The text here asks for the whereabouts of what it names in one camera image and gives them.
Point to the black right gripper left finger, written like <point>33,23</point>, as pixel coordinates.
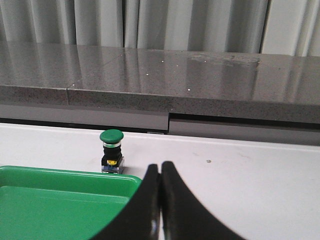
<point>140,218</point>

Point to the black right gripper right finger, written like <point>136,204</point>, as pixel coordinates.
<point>183,215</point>

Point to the green mushroom push button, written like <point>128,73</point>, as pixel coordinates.
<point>112,161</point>

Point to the green plastic tray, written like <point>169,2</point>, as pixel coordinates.
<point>51,204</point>

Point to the grey stone counter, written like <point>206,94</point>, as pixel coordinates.
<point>241,96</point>

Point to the grey pleated curtain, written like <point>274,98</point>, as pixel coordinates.
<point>287,27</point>

